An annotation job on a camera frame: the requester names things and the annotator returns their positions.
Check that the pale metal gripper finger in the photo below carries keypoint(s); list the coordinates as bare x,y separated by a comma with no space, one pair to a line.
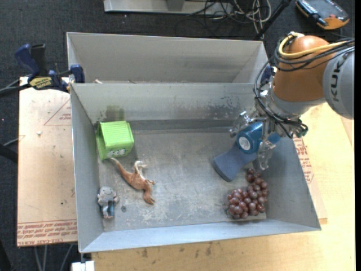
263,155
240,123

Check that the blue toy hair dryer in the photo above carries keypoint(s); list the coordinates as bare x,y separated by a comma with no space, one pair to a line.
239,157

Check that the red toy grape bunch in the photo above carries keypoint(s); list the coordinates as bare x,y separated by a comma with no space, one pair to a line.
248,200

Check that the grey metal bin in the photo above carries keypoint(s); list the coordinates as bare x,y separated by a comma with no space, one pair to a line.
183,179

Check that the orange toy dinosaur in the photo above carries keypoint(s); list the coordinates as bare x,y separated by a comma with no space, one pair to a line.
135,179

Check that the green plastic box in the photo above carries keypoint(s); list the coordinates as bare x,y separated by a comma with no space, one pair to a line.
114,137

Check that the small grey toy figure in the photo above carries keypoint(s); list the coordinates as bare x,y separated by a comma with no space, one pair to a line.
107,200

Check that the brown cardboard board red print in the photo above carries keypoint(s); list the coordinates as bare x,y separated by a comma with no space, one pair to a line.
45,165

